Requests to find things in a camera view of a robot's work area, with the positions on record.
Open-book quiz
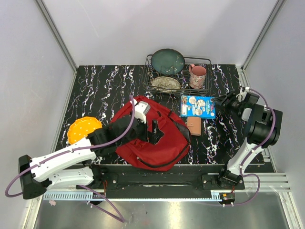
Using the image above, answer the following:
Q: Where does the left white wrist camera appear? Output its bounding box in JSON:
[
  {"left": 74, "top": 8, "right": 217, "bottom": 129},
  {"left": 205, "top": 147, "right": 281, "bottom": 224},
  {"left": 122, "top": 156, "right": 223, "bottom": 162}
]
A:
[{"left": 133, "top": 99, "right": 150, "bottom": 124}]

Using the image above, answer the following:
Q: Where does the teal ceramic plate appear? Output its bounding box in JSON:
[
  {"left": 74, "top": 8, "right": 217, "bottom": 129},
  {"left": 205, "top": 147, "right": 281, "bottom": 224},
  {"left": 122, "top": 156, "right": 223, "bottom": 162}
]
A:
[{"left": 151, "top": 49, "right": 185, "bottom": 75}]

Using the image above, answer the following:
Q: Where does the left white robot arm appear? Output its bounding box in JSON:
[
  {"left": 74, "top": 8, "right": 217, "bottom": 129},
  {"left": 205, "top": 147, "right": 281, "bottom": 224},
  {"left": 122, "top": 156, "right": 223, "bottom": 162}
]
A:
[{"left": 19, "top": 115, "right": 164, "bottom": 199}]

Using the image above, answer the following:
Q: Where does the pink patterned mug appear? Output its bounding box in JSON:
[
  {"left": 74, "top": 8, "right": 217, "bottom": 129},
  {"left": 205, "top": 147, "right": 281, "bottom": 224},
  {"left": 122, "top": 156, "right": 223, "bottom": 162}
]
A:
[{"left": 189, "top": 64, "right": 207, "bottom": 89}]

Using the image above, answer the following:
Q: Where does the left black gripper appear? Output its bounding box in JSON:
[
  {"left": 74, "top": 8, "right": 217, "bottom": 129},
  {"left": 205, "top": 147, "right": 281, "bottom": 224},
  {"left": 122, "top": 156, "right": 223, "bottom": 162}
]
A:
[{"left": 118, "top": 113, "right": 164, "bottom": 147}]

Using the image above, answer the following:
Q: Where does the black wire dish rack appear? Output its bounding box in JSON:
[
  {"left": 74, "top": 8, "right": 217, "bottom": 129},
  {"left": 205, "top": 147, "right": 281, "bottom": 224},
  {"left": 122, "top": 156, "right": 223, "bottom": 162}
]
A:
[{"left": 141, "top": 54, "right": 213, "bottom": 96}]

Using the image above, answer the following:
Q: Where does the speckled beige plate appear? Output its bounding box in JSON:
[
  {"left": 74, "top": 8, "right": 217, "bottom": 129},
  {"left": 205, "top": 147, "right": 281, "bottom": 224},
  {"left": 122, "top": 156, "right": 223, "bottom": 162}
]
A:
[{"left": 151, "top": 76, "right": 181, "bottom": 92}]

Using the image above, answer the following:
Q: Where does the orange plastic plate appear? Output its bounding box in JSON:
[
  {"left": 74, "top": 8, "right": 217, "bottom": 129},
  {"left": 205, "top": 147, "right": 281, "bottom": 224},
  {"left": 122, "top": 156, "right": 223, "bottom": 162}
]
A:
[{"left": 67, "top": 116, "right": 102, "bottom": 145}]

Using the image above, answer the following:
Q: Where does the pink leather wallet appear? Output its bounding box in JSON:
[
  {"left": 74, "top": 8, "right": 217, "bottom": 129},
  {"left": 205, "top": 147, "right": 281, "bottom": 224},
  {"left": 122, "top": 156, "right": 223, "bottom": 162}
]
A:
[{"left": 186, "top": 117, "right": 202, "bottom": 136}]

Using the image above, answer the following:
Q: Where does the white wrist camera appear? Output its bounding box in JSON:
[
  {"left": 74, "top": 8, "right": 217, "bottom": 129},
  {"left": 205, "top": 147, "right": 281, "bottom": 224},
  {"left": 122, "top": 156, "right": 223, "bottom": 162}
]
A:
[
  {"left": 133, "top": 99, "right": 150, "bottom": 124},
  {"left": 236, "top": 87, "right": 250, "bottom": 102}
]

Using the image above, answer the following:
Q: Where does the red student backpack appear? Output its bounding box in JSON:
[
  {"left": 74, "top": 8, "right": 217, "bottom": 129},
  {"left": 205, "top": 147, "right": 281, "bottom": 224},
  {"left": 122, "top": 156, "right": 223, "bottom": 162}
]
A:
[{"left": 115, "top": 95, "right": 192, "bottom": 172}]

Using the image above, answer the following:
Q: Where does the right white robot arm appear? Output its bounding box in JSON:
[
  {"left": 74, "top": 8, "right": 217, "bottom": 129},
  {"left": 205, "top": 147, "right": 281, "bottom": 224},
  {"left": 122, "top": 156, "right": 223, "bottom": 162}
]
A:
[{"left": 212, "top": 87, "right": 283, "bottom": 189}]

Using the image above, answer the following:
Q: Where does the blue picture book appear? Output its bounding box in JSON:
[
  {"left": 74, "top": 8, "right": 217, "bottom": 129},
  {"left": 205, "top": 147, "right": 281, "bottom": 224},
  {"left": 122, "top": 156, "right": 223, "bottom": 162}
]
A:
[{"left": 180, "top": 95, "right": 216, "bottom": 119}]

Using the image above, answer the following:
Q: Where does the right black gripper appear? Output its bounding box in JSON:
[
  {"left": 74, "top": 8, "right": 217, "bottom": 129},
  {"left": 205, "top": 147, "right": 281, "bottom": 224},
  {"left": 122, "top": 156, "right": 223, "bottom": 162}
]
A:
[{"left": 211, "top": 90, "right": 244, "bottom": 115}]

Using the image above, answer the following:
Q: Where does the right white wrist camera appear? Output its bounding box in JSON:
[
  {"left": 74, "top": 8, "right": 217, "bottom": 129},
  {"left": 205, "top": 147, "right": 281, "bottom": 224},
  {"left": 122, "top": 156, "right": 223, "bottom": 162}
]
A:
[{"left": 236, "top": 87, "right": 250, "bottom": 102}]

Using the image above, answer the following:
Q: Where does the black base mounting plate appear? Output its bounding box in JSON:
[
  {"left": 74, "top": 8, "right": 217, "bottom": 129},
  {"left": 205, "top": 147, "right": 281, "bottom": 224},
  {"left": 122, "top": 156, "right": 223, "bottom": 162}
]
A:
[{"left": 87, "top": 164, "right": 244, "bottom": 190}]

